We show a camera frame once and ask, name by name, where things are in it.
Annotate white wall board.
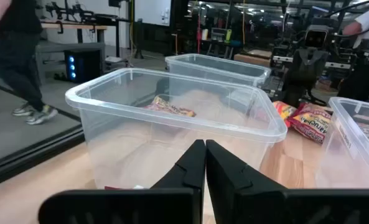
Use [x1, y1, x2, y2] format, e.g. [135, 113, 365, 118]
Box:
[134, 0, 172, 27]

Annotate black aluminium table frame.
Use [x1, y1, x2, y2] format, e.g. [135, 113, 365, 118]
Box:
[0, 124, 86, 191]

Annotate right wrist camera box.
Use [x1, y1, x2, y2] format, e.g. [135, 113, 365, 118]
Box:
[304, 24, 330, 49]

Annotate black computer tower blue lights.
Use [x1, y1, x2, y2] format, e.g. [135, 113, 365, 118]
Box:
[63, 49, 103, 84]

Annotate wooden top workbench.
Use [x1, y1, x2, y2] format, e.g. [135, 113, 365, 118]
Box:
[40, 21, 109, 44]

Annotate red Maruchan ramen pack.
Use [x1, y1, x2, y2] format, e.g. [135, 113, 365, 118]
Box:
[287, 102, 333, 145]

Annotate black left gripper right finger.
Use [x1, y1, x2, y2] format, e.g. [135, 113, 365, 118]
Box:
[205, 139, 369, 224]

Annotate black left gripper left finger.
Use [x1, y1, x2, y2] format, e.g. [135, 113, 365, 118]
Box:
[38, 139, 207, 224]

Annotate clear plastic bin with label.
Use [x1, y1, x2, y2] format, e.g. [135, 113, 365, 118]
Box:
[314, 96, 369, 189]

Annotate brown cardboard box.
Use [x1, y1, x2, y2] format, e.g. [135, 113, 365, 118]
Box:
[233, 49, 273, 68]

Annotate orange Maruchan ramen pack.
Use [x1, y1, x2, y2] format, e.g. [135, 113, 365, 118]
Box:
[143, 95, 197, 118]
[272, 100, 298, 128]

